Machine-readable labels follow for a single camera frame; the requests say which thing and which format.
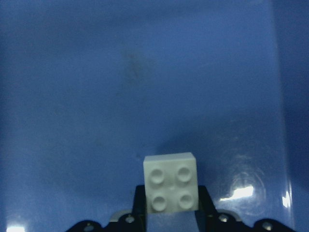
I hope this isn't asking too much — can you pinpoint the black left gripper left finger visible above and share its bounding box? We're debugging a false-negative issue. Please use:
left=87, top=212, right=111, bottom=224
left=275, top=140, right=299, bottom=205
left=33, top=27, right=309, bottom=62
left=131, top=185, right=148, bottom=232

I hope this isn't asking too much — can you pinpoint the white block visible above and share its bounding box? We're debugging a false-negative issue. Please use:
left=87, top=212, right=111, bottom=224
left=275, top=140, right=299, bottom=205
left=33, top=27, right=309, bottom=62
left=143, top=152, right=198, bottom=214

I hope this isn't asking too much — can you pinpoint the blue plastic tray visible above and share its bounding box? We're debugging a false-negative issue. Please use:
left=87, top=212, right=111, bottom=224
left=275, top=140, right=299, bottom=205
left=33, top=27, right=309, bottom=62
left=0, top=0, right=309, bottom=232

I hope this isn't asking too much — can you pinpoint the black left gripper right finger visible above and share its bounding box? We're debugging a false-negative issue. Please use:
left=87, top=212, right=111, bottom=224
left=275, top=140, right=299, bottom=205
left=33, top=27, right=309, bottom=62
left=195, top=185, right=217, bottom=218

